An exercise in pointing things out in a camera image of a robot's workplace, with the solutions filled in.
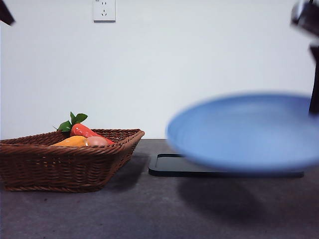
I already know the orange carrot with green leaves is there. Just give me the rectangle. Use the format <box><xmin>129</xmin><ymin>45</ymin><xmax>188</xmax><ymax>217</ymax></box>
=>
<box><xmin>53</xmin><ymin>112</ymin><xmax>115</xmax><ymax>145</ymax></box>

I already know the blue round plate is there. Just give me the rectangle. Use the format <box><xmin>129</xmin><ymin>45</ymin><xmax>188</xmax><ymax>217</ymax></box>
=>
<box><xmin>166</xmin><ymin>92</ymin><xmax>319</xmax><ymax>176</ymax></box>

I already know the brown egg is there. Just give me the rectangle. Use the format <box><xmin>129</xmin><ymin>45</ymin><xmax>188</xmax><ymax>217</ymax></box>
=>
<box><xmin>84</xmin><ymin>136</ymin><xmax>110</xmax><ymax>147</ymax></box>

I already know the white wall socket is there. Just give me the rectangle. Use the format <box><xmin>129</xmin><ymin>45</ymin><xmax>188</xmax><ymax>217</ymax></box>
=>
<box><xmin>93</xmin><ymin>0</ymin><xmax>116</xmax><ymax>23</ymax></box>

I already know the brown wicker basket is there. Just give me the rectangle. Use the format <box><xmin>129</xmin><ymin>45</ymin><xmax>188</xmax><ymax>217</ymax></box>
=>
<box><xmin>0</xmin><ymin>128</ymin><xmax>146</xmax><ymax>193</ymax></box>

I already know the yellow-orange corn cob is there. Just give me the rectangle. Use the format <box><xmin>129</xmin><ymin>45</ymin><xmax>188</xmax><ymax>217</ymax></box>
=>
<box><xmin>49</xmin><ymin>135</ymin><xmax>88</xmax><ymax>147</ymax></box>

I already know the black rectangular tray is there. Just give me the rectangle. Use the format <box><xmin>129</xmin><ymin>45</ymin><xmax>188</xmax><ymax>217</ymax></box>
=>
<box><xmin>148</xmin><ymin>153</ymin><xmax>304</xmax><ymax>178</ymax></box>

